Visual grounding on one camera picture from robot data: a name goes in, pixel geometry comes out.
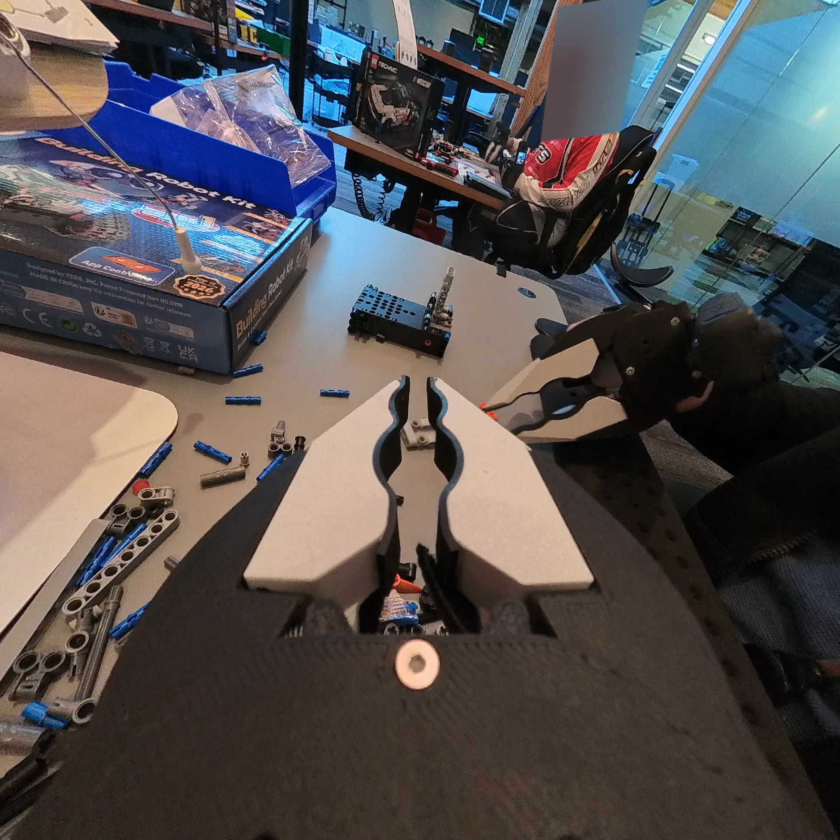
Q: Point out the person's right forearm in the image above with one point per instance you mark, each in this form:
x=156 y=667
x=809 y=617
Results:
x=754 y=420

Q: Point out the person's right hand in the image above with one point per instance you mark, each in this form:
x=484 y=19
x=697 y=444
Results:
x=697 y=398

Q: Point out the white paper sheet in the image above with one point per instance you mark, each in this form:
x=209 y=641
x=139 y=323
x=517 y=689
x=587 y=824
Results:
x=407 y=33

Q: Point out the black steel column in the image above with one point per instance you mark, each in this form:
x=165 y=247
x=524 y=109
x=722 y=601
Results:
x=299 y=59

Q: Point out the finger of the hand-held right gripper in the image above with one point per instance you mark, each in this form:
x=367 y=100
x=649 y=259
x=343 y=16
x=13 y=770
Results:
x=584 y=423
x=558 y=367

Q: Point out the blue plastic bin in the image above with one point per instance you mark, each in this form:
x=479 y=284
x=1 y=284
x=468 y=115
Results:
x=315 y=190

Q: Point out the white book stand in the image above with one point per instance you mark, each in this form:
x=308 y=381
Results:
x=65 y=426

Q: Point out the black perforated edge pad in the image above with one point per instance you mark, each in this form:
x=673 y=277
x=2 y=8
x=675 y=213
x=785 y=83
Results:
x=656 y=590

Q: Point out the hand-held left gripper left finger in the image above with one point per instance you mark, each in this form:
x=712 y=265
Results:
x=315 y=518

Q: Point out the blue robot kit box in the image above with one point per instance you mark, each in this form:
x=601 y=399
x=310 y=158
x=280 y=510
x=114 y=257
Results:
x=131 y=262

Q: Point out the pile of small building pieces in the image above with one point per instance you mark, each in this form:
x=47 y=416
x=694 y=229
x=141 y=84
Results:
x=124 y=558

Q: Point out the dark grey tube piece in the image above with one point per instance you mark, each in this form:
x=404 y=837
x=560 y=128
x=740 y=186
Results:
x=223 y=476

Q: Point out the clear plastic bag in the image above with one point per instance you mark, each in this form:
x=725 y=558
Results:
x=249 y=131

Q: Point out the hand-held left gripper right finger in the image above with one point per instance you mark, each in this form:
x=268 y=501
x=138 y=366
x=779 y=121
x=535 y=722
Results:
x=512 y=518

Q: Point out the black office chair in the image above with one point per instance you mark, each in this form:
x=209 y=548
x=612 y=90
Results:
x=630 y=216

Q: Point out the light grey small block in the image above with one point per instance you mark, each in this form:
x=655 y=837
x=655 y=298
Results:
x=418 y=434

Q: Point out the wooden edged desk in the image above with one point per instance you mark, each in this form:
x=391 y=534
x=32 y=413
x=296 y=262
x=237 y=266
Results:
x=387 y=154
x=197 y=19

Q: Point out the wooden support post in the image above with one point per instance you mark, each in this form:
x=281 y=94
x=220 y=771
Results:
x=531 y=65

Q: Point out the black perforated block assembly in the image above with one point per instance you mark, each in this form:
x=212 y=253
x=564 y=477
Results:
x=394 y=315

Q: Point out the black car set box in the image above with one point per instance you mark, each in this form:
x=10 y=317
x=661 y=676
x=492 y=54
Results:
x=400 y=98

